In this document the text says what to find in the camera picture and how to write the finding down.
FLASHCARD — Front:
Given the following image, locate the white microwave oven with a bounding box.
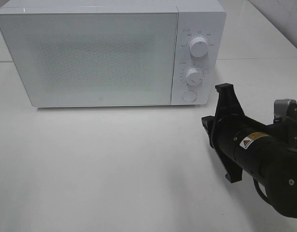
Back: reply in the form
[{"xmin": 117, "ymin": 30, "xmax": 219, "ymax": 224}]
[{"xmin": 0, "ymin": 0, "xmax": 226, "ymax": 107}]

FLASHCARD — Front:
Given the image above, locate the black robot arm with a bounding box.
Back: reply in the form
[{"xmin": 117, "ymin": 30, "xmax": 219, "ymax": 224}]
[{"xmin": 201, "ymin": 83, "xmax": 297, "ymax": 218}]

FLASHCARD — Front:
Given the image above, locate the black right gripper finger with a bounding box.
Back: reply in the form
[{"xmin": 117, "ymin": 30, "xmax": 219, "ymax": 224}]
[{"xmin": 215, "ymin": 83, "xmax": 244, "ymax": 116}]

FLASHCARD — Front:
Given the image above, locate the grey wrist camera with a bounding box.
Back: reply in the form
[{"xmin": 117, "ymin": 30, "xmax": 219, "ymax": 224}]
[{"xmin": 273, "ymin": 98, "xmax": 297, "ymax": 149}]

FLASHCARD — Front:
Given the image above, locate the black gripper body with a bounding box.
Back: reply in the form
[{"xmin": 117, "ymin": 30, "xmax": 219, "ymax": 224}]
[{"xmin": 210, "ymin": 115, "xmax": 293, "ymax": 183}]

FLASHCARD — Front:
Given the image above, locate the black cable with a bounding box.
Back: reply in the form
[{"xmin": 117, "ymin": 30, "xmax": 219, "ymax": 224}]
[{"xmin": 253, "ymin": 178, "xmax": 269, "ymax": 201}]

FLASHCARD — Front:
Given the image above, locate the round white door button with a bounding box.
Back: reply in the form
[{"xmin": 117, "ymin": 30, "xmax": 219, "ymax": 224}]
[{"xmin": 182, "ymin": 90, "xmax": 198, "ymax": 102}]

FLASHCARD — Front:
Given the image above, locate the white microwave door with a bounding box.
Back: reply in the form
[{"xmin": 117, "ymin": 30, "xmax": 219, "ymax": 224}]
[{"xmin": 0, "ymin": 13, "xmax": 177, "ymax": 107}]

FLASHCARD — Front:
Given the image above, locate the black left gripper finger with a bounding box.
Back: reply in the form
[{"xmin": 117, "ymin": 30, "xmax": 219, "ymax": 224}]
[{"xmin": 201, "ymin": 116, "xmax": 215, "ymax": 135}]

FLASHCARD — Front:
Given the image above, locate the white microwave knob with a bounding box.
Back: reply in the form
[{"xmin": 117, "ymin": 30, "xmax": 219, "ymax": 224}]
[
  {"xmin": 185, "ymin": 68, "xmax": 204, "ymax": 86},
  {"xmin": 189, "ymin": 35, "xmax": 209, "ymax": 58}
]

